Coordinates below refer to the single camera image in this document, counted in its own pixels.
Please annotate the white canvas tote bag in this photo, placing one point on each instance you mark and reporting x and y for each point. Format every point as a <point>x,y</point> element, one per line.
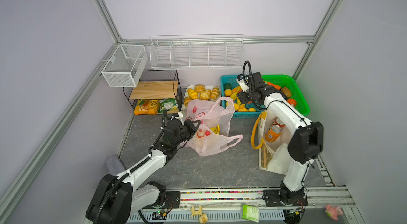
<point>273,157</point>

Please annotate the black wire shelf rack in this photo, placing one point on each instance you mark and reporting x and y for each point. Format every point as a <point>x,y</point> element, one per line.
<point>155,85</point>

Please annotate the pink toy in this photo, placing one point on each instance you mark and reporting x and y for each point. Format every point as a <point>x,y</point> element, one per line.
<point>333,212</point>

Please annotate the pink plastic grocery bag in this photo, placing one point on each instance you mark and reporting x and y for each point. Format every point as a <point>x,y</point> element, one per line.
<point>205,142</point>

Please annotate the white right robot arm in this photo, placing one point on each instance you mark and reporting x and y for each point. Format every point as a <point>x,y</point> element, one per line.
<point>305,144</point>

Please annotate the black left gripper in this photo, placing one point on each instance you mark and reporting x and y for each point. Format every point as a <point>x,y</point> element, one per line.
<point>189,124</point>

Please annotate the orange snack packet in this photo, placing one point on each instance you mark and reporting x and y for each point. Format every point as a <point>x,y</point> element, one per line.
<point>146,107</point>

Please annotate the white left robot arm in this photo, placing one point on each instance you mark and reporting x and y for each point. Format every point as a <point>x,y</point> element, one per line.
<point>119,196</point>

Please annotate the round bread roll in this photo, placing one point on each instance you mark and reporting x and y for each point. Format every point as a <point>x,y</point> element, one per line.
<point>199,88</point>

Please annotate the yellow banana bunch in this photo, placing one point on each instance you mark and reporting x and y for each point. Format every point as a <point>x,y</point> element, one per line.
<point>216,129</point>

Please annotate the orange soda can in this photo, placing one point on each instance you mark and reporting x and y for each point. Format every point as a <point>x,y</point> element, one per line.
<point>273,133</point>

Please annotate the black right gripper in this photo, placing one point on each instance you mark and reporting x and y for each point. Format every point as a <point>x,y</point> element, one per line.
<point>241,96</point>

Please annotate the green plastic basket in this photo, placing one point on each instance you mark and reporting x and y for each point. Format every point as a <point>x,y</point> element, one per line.
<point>296,94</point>

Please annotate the striped croissant bread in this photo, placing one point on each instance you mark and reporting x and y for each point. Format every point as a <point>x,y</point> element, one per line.
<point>205,95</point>
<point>192,94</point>

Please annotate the green card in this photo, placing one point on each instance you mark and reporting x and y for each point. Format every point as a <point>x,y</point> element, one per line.
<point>250,213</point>

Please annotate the orange carrot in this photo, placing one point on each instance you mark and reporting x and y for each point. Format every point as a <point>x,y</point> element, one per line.
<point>273,85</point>

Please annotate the teal plastic basket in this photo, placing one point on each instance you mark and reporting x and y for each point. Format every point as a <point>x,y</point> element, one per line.
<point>231,79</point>

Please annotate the white wire wall basket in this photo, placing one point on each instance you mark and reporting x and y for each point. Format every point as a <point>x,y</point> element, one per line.
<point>197,51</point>

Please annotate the brown potato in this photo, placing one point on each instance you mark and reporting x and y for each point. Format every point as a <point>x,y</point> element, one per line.
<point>286,91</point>

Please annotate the white mesh box basket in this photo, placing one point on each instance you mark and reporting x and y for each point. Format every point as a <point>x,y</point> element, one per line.
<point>125,66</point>

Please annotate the red cola can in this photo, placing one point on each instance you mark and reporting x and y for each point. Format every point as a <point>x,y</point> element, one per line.
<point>279,122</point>

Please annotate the green snack packet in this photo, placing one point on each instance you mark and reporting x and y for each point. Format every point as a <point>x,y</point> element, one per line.
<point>170,105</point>

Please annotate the orange bell pepper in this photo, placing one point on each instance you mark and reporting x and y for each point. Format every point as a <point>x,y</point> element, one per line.
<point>292,102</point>

